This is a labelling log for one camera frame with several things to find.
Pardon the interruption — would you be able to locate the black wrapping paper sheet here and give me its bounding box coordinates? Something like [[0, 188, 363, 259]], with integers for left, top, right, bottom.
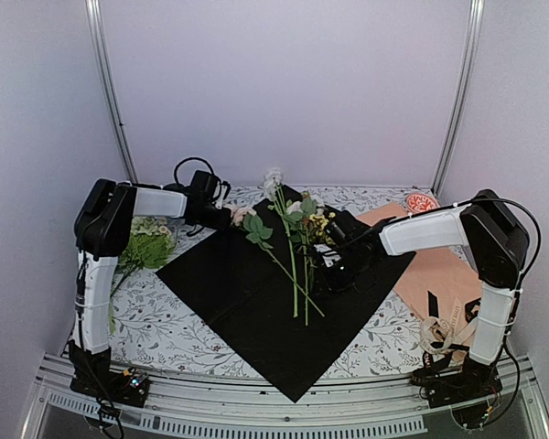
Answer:
[[154, 185, 416, 404]]

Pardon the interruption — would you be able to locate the white rose long stem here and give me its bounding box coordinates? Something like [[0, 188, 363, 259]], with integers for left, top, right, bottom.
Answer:
[[229, 201, 328, 325]]

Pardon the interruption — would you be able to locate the floral patterned tablecloth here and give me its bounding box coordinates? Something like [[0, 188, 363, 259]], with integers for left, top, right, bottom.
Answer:
[[108, 187, 433, 379]]

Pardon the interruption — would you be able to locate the right aluminium frame post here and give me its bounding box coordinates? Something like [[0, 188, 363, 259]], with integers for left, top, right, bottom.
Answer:
[[431, 0, 485, 197]]

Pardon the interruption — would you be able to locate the red patterned small bowl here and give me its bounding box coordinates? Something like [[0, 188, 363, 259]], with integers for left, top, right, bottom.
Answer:
[[405, 192, 439, 214]]

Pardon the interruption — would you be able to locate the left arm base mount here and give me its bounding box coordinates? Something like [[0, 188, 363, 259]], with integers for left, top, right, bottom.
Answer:
[[70, 367, 151, 408]]

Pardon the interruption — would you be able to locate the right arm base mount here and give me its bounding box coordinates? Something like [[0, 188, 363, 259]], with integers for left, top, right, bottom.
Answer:
[[412, 359, 502, 430]]

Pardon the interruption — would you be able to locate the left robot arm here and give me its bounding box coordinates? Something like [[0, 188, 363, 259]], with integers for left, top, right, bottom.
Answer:
[[72, 171, 231, 355]]

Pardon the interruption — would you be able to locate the left aluminium frame post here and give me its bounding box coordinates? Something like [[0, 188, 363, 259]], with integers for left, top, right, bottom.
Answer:
[[85, 0, 139, 183]]

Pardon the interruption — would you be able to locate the small white flower stem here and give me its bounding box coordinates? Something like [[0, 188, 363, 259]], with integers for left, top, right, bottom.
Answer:
[[261, 166, 301, 319]]

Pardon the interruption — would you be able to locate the yellow small flower bunch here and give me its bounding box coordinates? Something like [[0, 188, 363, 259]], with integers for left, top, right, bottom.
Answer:
[[301, 213, 333, 294]]

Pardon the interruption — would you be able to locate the cream printed ribbon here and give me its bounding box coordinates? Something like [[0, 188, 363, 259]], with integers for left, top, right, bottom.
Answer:
[[419, 314, 478, 370]]

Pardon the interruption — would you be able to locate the pink wrapping paper sheet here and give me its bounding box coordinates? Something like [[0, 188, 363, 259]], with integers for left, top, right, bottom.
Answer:
[[356, 201, 486, 362]]

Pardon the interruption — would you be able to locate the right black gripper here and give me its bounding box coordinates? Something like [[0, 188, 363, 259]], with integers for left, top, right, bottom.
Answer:
[[310, 250, 373, 299]]

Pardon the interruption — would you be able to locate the aluminium frame post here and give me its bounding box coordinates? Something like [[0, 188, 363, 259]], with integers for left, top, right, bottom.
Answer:
[[85, 0, 139, 183], [431, 0, 485, 197]]

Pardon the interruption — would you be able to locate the green leafy flower bunch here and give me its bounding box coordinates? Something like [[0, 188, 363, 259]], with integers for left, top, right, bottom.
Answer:
[[104, 214, 178, 335]]

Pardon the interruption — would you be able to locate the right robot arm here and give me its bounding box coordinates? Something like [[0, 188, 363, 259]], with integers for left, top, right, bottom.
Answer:
[[318, 189, 530, 399]]

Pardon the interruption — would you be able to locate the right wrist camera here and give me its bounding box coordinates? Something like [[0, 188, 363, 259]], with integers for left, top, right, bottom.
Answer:
[[325, 210, 359, 247]]

